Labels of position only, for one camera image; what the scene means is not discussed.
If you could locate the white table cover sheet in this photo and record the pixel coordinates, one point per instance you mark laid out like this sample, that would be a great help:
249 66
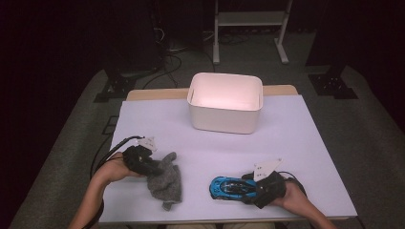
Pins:
223 159

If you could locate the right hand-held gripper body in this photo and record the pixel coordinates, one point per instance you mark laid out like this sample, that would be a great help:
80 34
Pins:
270 191

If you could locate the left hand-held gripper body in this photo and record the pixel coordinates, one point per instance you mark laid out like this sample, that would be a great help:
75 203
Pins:
137 159

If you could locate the white plastic bin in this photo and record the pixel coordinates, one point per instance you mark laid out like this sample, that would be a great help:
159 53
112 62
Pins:
224 114

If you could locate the wooden table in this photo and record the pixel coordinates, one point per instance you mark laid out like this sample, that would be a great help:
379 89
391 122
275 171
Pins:
153 94

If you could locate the person's right hand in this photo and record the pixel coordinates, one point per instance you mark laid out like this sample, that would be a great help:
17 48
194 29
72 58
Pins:
294 197

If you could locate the grey cloth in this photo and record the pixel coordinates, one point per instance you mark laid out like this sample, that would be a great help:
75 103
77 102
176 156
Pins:
165 187

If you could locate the white metal stand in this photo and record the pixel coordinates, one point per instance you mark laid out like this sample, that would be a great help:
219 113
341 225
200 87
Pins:
251 18

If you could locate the person's left hand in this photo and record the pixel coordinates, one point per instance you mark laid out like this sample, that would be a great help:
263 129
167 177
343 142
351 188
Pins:
114 170

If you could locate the black stand base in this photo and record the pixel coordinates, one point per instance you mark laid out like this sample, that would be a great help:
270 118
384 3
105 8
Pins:
332 86
116 87

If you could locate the blue toy car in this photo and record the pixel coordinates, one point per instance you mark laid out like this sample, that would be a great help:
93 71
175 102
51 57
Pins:
229 188

